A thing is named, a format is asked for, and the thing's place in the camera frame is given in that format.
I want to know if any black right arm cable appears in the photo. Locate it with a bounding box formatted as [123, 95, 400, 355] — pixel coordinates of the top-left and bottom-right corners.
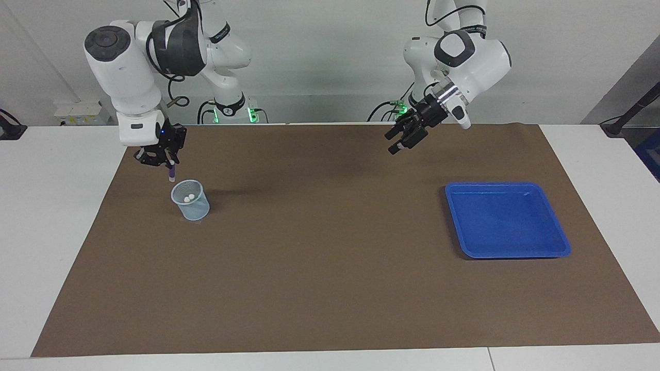
[146, 0, 204, 109]

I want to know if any blue crate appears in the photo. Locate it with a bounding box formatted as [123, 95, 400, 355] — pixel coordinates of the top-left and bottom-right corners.
[633, 129, 660, 183]

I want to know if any light blue mesh pen cup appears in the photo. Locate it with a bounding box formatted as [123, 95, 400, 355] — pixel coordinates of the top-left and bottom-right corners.
[171, 179, 210, 222]

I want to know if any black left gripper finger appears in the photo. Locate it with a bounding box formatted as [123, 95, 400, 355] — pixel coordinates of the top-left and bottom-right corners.
[388, 128, 430, 156]
[384, 116, 416, 141]

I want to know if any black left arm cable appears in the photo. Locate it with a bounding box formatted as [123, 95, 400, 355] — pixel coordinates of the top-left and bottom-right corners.
[425, 0, 488, 27]

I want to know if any black base cable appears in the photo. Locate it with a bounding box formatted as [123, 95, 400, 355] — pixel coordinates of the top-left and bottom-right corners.
[197, 100, 217, 125]
[367, 77, 416, 123]

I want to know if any brown table mat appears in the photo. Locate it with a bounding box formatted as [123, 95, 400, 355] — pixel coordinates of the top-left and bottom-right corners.
[31, 123, 660, 358]

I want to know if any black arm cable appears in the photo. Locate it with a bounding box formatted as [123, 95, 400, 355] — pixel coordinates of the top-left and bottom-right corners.
[146, 0, 204, 109]
[425, 0, 488, 27]

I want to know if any black table clamp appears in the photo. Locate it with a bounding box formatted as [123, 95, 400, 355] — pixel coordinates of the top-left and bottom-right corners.
[0, 108, 28, 141]

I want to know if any white power box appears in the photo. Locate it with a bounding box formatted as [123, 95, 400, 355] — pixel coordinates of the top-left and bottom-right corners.
[54, 100, 111, 127]

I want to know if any black stand with pole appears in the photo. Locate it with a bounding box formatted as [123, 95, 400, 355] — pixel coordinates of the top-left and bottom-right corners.
[600, 81, 660, 139]

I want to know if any blue plastic tray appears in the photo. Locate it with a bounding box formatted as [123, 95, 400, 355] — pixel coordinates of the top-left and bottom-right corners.
[444, 181, 572, 259]

